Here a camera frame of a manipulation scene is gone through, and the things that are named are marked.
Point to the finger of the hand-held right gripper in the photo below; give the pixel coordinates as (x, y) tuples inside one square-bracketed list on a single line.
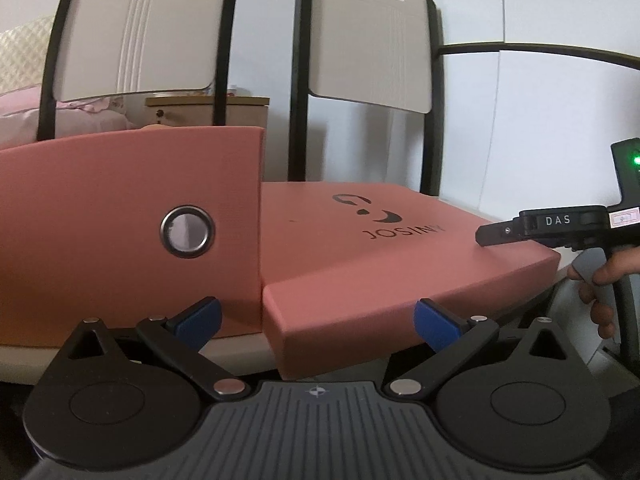
[(500, 232)]

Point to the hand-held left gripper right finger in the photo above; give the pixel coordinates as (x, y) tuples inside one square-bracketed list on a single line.
[(437, 325)]

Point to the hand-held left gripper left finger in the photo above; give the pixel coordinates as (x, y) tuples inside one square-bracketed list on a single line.
[(197, 322)]

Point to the pink box lid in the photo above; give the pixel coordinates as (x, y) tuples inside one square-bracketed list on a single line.
[(350, 285)]

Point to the pink storage box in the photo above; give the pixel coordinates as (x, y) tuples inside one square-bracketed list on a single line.
[(100, 210)]

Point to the person's right hand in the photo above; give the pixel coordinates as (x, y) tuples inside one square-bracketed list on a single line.
[(602, 305)]

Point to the wooden nightstand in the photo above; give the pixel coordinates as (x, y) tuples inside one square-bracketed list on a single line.
[(200, 110)]

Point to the pink duvet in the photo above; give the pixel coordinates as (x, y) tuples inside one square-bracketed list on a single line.
[(90, 120)]

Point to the pink pillow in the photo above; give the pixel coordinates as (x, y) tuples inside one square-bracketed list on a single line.
[(17, 102)]

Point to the cream quilted headboard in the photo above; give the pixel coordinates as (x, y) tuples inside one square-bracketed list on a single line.
[(20, 55)]

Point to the black wall rail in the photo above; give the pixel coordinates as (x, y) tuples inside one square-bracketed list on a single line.
[(550, 51)]

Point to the beige chair with black frame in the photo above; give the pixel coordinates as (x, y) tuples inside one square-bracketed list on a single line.
[(150, 35), (370, 50)]

